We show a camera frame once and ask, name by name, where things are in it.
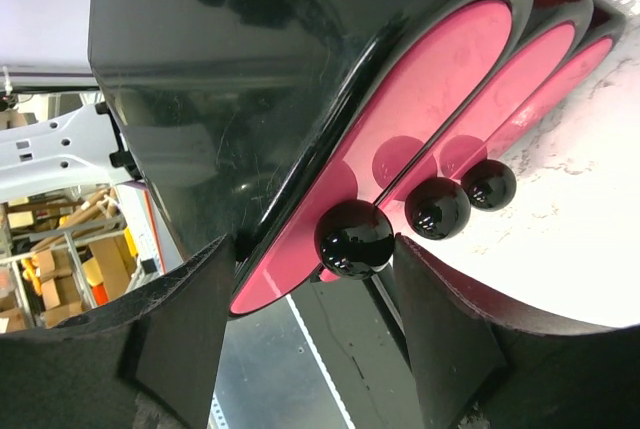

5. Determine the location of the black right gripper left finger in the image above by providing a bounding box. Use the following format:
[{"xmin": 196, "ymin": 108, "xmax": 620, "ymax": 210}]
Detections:
[{"xmin": 1, "ymin": 236, "xmax": 235, "ymax": 428}]

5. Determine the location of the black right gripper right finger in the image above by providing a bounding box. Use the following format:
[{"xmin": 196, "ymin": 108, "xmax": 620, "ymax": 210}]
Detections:
[{"xmin": 393, "ymin": 236, "xmax": 639, "ymax": 428}]

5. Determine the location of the black pink drawer organizer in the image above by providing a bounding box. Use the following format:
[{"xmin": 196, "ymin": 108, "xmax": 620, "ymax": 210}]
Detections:
[{"xmin": 89, "ymin": 0, "xmax": 625, "ymax": 319}]

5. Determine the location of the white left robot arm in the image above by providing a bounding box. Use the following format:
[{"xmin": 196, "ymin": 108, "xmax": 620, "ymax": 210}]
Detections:
[{"xmin": 1, "ymin": 102, "xmax": 141, "ymax": 202}]

